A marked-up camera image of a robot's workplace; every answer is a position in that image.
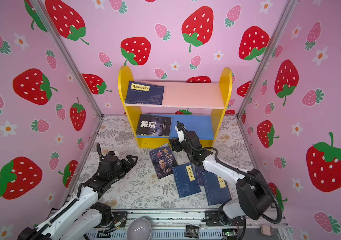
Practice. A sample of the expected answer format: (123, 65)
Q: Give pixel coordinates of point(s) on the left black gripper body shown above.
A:
(121, 170)

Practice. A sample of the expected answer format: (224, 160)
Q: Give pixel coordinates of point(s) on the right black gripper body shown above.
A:
(180, 146)

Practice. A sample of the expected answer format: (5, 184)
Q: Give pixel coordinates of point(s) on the dark portrait cover book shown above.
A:
(163, 161)

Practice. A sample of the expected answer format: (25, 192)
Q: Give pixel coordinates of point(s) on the black wolf cover book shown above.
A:
(154, 125)

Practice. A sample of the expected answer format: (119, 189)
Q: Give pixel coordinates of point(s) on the navy book yellow label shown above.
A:
(144, 94)

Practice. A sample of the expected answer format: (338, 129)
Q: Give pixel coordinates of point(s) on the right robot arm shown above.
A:
(255, 199)

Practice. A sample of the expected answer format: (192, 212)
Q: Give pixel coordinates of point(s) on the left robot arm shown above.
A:
(84, 211)

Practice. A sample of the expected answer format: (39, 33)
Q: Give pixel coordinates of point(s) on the yellow pink blue bookshelf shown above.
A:
(203, 107)

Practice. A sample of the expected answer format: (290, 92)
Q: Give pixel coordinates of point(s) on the grey round bowl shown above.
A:
(139, 229)

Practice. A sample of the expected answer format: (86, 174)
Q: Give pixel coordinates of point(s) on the small black circuit board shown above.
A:
(192, 231)

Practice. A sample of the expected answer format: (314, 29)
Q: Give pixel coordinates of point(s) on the green circuit board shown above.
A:
(229, 234)

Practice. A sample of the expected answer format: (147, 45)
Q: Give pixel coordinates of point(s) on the small beige box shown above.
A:
(266, 230)

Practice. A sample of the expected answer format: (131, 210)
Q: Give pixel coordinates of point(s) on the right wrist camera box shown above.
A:
(180, 135)

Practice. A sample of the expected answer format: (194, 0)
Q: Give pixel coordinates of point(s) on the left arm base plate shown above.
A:
(109, 219)

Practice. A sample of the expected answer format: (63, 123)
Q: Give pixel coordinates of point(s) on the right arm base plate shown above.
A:
(219, 219)

